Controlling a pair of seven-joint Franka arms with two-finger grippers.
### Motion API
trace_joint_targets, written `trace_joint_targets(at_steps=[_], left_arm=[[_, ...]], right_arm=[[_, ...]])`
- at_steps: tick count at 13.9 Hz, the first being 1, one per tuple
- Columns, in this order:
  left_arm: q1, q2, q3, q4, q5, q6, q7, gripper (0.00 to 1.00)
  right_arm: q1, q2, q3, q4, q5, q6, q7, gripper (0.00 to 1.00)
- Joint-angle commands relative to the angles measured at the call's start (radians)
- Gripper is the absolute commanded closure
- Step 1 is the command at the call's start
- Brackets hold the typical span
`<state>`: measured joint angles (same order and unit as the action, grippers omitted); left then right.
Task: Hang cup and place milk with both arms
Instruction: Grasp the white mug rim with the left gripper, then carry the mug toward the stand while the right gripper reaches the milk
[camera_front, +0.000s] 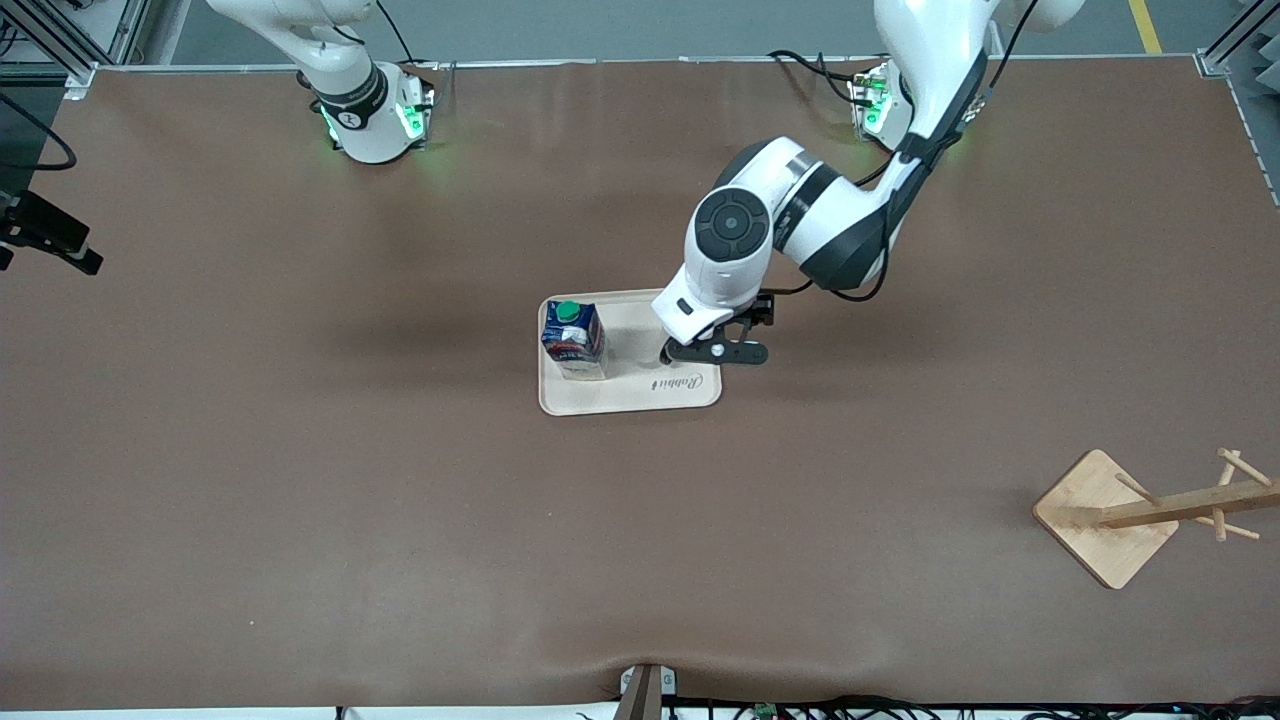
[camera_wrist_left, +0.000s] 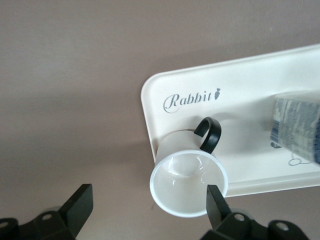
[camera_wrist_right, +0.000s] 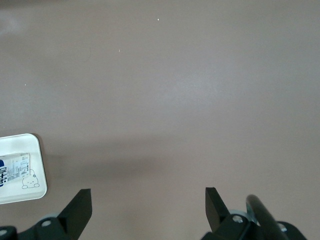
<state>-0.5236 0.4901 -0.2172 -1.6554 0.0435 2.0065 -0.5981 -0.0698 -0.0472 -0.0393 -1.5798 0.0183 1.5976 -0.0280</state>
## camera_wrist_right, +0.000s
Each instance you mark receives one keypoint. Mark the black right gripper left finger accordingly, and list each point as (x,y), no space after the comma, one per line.
(72,215)

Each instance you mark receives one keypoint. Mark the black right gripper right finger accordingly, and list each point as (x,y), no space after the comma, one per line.
(216,215)

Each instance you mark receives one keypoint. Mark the blue milk carton green cap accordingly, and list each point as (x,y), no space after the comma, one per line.
(15,167)

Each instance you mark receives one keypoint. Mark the cream rectangular tray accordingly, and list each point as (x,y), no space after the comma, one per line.
(35,150)

